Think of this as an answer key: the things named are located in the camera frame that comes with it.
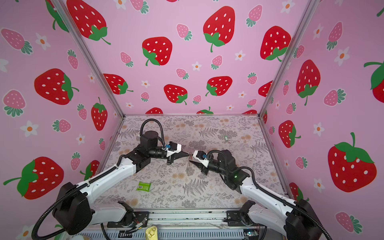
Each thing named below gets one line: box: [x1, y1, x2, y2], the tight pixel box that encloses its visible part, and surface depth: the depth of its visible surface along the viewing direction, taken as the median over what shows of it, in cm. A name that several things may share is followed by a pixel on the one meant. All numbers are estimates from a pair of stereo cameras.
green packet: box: [136, 181, 151, 192], surface depth 85 cm
